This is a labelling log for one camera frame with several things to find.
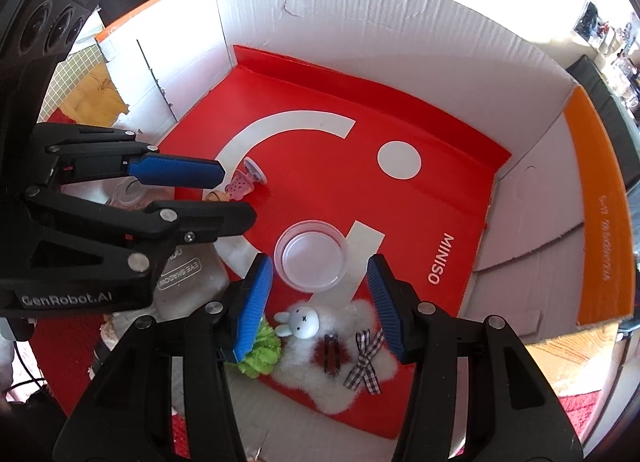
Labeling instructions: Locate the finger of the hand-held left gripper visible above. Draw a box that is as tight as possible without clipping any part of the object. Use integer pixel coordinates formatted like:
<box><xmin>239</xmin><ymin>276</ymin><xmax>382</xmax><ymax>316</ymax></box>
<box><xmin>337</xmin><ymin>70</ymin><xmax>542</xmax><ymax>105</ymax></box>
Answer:
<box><xmin>31</xmin><ymin>122</ymin><xmax>227</xmax><ymax>190</ymax></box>
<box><xmin>20</xmin><ymin>187</ymin><xmax>257</xmax><ymax>265</ymax></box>

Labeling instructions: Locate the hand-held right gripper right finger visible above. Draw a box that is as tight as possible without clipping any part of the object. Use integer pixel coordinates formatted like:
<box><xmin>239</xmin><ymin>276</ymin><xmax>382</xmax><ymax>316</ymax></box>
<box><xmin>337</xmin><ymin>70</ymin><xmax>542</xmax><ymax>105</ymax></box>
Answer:
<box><xmin>366</xmin><ymin>253</ymin><xmax>586</xmax><ymax>462</ymax></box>

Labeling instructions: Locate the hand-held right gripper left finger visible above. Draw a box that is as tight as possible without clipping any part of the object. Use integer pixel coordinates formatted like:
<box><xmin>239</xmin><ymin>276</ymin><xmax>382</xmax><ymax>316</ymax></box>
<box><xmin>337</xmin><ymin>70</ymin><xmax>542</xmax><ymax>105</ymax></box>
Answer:
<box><xmin>62</xmin><ymin>252</ymin><xmax>275</xmax><ymax>462</ymax></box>

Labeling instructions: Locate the green yarn scrunchie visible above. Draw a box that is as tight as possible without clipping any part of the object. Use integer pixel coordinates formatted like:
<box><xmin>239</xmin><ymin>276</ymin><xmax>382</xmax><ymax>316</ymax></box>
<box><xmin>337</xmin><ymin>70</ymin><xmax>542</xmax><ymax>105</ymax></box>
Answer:
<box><xmin>236</xmin><ymin>318</ymin><xmax>282</xmax><ymax>378</ymax></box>

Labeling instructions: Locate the small clear plastic box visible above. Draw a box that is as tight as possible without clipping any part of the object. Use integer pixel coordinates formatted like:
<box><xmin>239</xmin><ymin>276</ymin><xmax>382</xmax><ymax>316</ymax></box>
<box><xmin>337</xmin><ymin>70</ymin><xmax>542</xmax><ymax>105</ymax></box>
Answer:
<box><xmin>107</xmin><ymin>177</ymin><xmax>151</xmax><ymax>210</ymax></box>

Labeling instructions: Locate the pink doll toy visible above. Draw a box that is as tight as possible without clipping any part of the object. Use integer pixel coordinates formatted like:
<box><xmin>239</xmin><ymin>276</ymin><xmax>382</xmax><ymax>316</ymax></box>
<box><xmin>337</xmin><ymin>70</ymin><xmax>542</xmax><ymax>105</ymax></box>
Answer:
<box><xmin>202</xmin><ymin>157</ymin><xmax>267</xmax><ymax>203</ymax></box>

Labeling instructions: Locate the grey makeup case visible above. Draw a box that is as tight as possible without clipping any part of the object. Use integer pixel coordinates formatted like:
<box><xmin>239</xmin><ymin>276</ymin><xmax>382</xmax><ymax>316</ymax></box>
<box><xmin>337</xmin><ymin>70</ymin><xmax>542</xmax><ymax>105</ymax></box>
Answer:
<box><xmin>152</xmin><ymin>245</ymin><xmax>231</xmax><ymax>323</ymax></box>

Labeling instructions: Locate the clear round lid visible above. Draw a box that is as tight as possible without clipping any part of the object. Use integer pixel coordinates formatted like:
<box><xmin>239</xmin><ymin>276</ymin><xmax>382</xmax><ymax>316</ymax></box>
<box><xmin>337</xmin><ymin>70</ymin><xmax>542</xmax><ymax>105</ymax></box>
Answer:
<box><xmin>274</xmin><ymin>221</ymin><xmax>349</xmax><ymax>293</ymax></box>

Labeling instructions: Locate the white plush bunny clip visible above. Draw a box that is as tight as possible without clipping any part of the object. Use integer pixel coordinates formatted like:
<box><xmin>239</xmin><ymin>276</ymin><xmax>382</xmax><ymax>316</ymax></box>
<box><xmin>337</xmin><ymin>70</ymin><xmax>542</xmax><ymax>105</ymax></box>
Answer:
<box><xmin>272</xmin><ymin>298</ymin><xmax>398</xmax><ymax>415</ymax></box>

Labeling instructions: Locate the black and white cloth roll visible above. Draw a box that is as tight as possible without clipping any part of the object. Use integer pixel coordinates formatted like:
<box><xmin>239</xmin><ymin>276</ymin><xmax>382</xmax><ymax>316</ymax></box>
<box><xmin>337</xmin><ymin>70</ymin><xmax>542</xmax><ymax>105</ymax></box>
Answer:
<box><xmin>89</xmin><ymin>311</ymin><xmax>138</xmax><ymax>380</ymax></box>

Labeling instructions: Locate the orange cardboard box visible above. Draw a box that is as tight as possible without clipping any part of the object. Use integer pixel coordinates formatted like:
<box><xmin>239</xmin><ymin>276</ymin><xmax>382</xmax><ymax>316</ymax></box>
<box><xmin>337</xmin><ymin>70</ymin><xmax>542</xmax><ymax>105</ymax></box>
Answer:
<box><xmin>92</xmin><ymin>0</ymin><xmax>632</xmax><ymax>462</ymax></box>

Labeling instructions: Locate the red MINISO bag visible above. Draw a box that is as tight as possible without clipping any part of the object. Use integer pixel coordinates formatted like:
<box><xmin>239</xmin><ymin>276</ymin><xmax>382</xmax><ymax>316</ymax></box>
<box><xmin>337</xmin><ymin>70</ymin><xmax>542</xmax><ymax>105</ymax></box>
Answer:
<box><xmin>30</xmin><ymin>45</ymin><xmax>512</xmax><ymax>440</ymax></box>

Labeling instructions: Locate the red knitted mat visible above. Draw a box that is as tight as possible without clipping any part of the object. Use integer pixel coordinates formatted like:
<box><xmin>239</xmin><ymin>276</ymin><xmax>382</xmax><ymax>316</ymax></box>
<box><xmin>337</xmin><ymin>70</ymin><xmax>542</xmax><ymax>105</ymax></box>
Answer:
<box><xmin>47</xmin><ymin>107</ymin><xmax>611</xmax><ymax>448</ymax></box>

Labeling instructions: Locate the row of cosmetic bottles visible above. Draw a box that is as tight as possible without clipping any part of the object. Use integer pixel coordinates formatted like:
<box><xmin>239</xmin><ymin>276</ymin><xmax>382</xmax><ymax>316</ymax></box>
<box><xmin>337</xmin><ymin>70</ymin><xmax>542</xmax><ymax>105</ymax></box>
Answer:
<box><xmin>572</xmin><ymin>2</ymin><xmax>640</xmax><ymax>108</ymax></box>

